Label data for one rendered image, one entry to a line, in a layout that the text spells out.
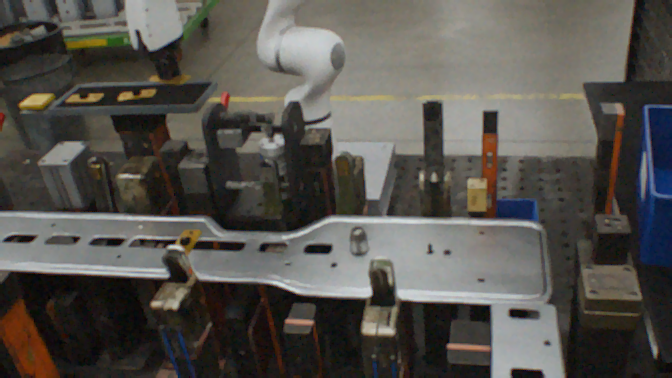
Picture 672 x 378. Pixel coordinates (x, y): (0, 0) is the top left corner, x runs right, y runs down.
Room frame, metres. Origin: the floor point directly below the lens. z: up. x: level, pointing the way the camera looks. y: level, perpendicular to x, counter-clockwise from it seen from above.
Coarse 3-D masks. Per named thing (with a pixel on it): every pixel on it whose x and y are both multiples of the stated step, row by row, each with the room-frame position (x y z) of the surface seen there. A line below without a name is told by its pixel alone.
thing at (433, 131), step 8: (424, 104) 1.05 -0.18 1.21; (432, 104) 1.06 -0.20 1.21; (440, 104) 1.05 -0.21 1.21; (424, 112) 1.03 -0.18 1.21; (432, 112) 1.02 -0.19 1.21; (440, 112) 1.04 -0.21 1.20; (424, 120) 1.05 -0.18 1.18; (432, 120) 1.02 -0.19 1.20; (440, 120) 1.04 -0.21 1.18; (424, 128) 1.05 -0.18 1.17; (432, 128) 1.05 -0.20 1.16; (440, 128) 1.04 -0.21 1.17; (424, 136) 1.04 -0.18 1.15; (432, 136) 1.05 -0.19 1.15; (440, 136) 1.04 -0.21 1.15; (424, 144) 1.04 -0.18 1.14; (432, 144) 1.05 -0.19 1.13; (440, 144) 1.03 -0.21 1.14; (424, 152) 1.04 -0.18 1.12; (432, 152) 1.04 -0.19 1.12; (440, 152) 1.03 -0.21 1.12; (424, 160) 1.04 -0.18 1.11; (432, 160) 1.04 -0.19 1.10; (440, 160) 1.03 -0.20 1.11; (424, 168) 1.04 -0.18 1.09; (440, 168) 1.03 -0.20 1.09; (440, 176) 1.03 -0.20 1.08; (440, 184) 1.02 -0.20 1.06
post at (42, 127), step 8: (48, 104) 1.49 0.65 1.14; (24, 112) 1.46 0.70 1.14; (32, 112) 1.45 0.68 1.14; (40, 112) 1.44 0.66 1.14; (48, 112) 1.45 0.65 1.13; (24, 120) 1.46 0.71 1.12; (32, 120) 1.45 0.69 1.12; (40, 120) 1.44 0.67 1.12; (48, 120) 1.45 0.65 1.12; (56, 120) 1.47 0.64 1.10; (64, 120) 1.50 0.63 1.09; (32, 128) 1.45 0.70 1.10; (40, 128) 1.45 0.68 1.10; (48, 128) 1.44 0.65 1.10; (56, 128) 1.46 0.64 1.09; (64, 128) 1.49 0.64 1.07; (32, 136) 1.45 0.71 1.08; (40, 136) 1.45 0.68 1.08; (48, 136) 1.44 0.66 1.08; (56, 136) 1.45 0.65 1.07; (64, 136) 1.48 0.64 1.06; (40, 144) 1.45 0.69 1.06; (48, 144) 1.44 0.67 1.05; (56, 144) 1.44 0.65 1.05; (40, 152) 1.45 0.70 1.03; (48, 152) 1.45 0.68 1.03
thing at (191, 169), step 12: (192, 156) 1.23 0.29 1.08; (204, 156) 1.23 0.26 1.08; (180, 168) 1.19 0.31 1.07; (192, 168) 1.19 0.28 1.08; (204, 168) 1.18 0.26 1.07; (192, 180) 1.19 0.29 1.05; (204, 180) 1.18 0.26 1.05; (192, 192) 1.19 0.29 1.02; (204, 192) 1.18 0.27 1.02; (192, 204) 1.19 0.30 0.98; (204, 204) 1.18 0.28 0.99; (216, 216) 1.19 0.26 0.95; (228, 228) 1.23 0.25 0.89; (228, 288) 1.19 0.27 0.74; (228, 300) 1.18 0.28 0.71
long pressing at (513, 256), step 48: (0, 240) 1.13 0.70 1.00; (48, 240) 1.11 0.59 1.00; (240, 240) 1.01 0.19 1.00; (288, 240) 0.99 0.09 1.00; (336, 240) 0.97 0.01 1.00; (384, 240) 0.95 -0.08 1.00; (432, 240) 0.93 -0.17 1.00; (480, 240) 0.91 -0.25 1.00; (528, 240) 0.90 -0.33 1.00; (288, 288) 0.86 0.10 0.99; (336, 288) 0.84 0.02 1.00; (432, 288) 0.81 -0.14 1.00; (480, 288) 0.79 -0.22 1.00; (528, 288) 0.78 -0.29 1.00
